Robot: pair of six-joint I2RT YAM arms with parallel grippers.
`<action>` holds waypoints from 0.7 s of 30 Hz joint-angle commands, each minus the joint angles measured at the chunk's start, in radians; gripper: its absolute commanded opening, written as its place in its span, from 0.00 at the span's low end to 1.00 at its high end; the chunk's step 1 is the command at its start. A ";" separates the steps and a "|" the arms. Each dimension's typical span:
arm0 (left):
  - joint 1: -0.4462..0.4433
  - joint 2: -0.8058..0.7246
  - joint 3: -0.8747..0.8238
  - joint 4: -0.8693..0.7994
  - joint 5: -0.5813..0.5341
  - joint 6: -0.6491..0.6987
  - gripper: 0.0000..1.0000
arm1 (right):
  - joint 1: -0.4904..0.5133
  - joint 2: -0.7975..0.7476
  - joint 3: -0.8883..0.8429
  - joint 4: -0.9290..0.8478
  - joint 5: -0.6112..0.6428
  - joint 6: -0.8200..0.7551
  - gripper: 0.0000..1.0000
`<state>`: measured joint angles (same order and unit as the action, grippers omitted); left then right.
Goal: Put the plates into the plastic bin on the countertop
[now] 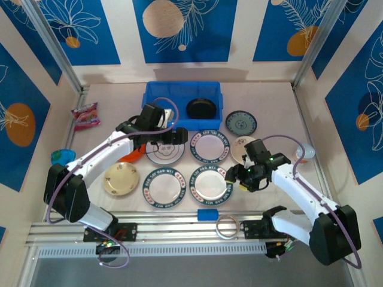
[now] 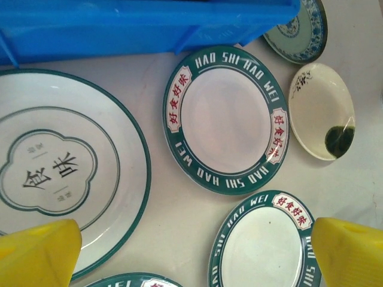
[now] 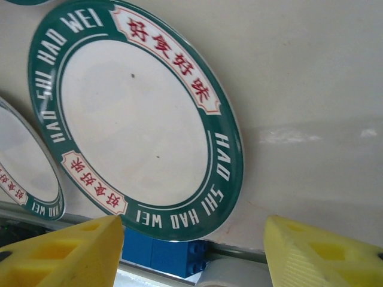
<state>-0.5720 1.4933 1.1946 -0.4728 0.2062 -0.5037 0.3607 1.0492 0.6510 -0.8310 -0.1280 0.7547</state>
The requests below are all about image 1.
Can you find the cream plate with ink drawing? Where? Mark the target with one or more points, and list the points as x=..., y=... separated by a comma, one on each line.
x=238, y=148

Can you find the white plate with grey lines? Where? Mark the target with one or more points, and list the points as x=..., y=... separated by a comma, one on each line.
x=164, y=156

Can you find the green rim lettered plate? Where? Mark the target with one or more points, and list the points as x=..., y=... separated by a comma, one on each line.
x=209, y=185
x=164, y=186
x=208, y=146

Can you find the dark blue patterned plate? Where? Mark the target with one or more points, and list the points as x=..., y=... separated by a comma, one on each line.
x=241, y=124

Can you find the orange plastic bowl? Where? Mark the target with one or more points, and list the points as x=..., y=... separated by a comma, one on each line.
x=135, y=154

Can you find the yellow plate with small flowers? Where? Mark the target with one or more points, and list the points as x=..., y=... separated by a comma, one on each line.
x=121, y=178

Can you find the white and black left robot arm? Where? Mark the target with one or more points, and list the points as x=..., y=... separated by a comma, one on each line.
x=98, y=152

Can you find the blue plastic bin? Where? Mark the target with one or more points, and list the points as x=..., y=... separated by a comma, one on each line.
x=182, y=89

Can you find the black plate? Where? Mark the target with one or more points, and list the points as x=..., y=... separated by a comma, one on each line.
x=201, y=108

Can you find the blue plastic block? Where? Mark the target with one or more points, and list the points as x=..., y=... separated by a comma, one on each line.
x=207, y=214

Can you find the small white cup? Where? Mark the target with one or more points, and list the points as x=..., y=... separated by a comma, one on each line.
x=306, y=150

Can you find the pink snack packet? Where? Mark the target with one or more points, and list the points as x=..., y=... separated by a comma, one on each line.
x=86, y=117

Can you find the black controller board with lights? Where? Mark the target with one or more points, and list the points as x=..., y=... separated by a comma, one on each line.
x=107, y=247
x=276, y=249

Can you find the blue green jelly cup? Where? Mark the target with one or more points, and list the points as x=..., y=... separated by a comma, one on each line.
x=60, y=156

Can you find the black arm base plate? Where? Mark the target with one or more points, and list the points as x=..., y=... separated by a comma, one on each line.
x=252, y=228
x=129, y=231

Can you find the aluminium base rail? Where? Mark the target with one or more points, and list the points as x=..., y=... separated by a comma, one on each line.
x=179, y=227

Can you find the aluminium frame post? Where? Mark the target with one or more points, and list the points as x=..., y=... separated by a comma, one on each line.
x=317, y=42
x=54, y=42

